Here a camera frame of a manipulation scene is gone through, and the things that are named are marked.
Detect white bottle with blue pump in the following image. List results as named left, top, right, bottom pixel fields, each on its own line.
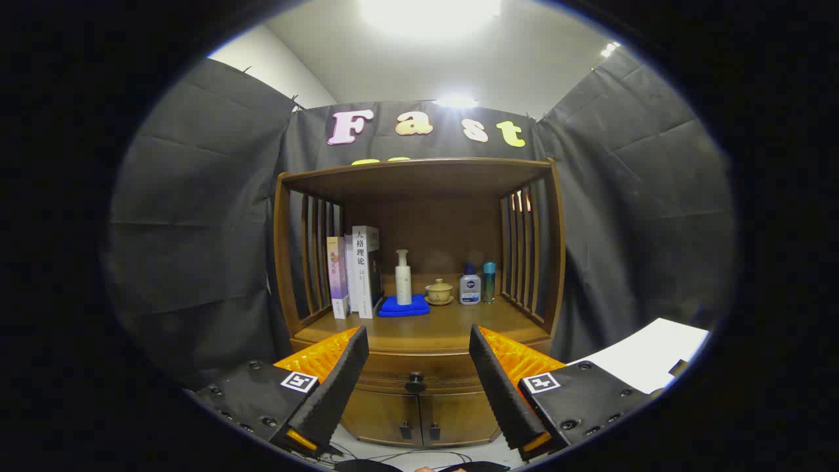
left=459, top=264, right=482, bottom=306

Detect wooden cabinet door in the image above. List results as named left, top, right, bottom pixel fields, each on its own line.
left=419, top=392, right=502, bottom=448
left=341, top=390, right=421, bottom=448

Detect pink purple book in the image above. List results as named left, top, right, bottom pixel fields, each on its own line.
left=326, top=236, right=355, bottom=320

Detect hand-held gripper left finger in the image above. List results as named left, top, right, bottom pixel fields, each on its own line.
left=187, top=326, right=370, bottom=458

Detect large bright ceiling light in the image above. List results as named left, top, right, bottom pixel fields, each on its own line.
left=357, top=0, right=502, bottom=40

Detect brown wooden cabinet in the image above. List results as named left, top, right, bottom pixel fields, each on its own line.
left=273, top=157, right=566, bottom=448

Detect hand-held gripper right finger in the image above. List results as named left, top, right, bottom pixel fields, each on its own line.
left=469, top=324, right=663, bottom=461

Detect wooden countertop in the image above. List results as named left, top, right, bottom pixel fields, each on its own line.
left=295, top=274, right=551, bottom=355

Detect wooden drawer with black knob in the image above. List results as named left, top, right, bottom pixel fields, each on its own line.
left=351, top=349, right=492, bottom=395

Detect white flat panel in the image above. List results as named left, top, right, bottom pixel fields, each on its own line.
left=567, top=318, right=711, bottom=395

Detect person's dark shoe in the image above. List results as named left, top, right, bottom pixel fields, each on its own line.
left=334, top=459, right=404, bottom=472
left=436, top=461, right=509, bottom=472

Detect black floor cables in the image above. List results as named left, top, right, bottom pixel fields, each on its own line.
left=324, top=441, right=479, bottom=467

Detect thick white book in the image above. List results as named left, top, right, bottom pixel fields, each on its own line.
left=352, top=226, right=385, bottom=319

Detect blue folded cloth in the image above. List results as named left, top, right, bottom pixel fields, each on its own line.
left=378, top=294, right=431, bottom=318

